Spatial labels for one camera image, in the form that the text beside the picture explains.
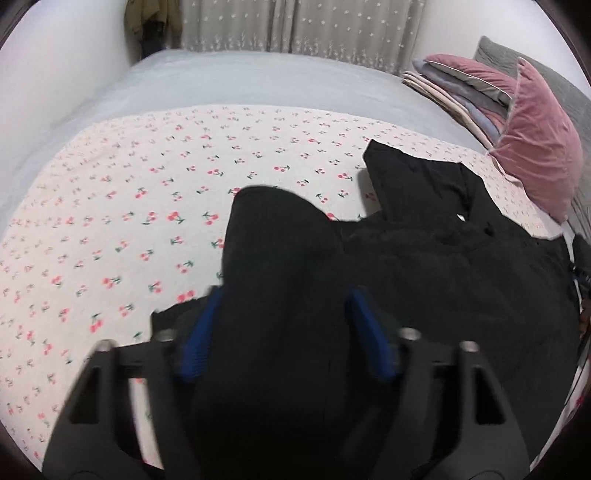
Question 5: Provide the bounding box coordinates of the pink velvet pillow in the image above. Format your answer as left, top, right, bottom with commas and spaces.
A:
488, 58, 585, 224

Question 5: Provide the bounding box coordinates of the grey bed sheet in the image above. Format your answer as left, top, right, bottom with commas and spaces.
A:
0, 50, 490, 213

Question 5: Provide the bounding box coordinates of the grey quilted pillow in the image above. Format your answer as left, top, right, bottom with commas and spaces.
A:
473, 36, 591, 250

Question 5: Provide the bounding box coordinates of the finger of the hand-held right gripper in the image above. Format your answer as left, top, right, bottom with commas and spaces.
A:
571, 262, 591, 315

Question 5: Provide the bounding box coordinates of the grey flower print curtain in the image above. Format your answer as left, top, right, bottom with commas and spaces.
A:
178, 0, 428, 77

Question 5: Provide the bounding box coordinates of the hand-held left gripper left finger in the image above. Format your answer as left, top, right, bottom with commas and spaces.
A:
41, 286, 222, 480

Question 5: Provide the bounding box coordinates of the black coat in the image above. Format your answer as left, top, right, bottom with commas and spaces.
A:
150, 138, 585, 480

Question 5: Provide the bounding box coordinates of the cherry print blanket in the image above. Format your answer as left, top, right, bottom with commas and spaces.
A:
0, 104, 566, 472

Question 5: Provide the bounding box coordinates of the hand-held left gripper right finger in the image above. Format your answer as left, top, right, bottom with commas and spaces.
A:
346, 286, 532, 480

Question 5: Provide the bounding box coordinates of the olive hanging jacket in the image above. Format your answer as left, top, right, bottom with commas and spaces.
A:
124, 0, 184, 58

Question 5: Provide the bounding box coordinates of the dark cloth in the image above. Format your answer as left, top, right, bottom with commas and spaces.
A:
573, 233, 591, 266

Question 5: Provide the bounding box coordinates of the stack of folded blankets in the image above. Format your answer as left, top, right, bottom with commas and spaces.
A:
401, 53, 520, 151

